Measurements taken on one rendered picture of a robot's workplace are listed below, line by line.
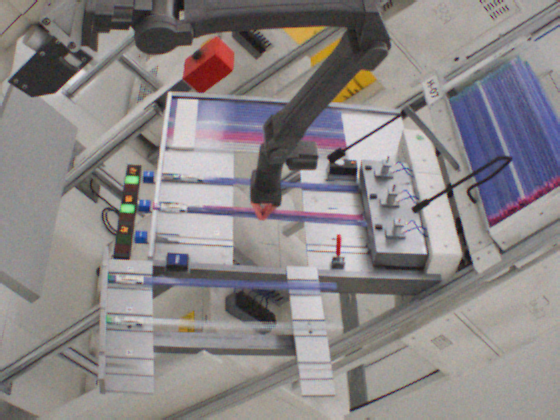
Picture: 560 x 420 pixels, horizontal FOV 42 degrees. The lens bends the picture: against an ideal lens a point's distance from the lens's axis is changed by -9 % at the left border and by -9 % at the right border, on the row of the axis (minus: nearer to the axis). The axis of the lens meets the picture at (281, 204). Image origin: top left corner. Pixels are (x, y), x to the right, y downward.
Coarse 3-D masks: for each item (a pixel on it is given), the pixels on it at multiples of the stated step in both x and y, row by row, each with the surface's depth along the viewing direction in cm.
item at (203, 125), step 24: (168, 120) 221; (192, 120) 223; (216, 120) 224; (240, 120) 225; (264, 120) 226; (336, 120) 231; (168, 144) 214; (192, 144) 215; (216, 144) 216; (240, 144) 217; (336, 144) 222
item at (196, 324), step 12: (144, 324) 159; (156, 324) 160; (168, 324) 160; (180, 324) 160; (192, 324) 161; (204, 324) 161; (216, 324) 162; (228, 324) 162; (240, 324) 163; (252, 324) 163; (264, 324) 164; (276, 324) 164; (288, 324) 165; (300, 324) 165; (312, 324) 166; (324, 324) 166; (336, 324) 167
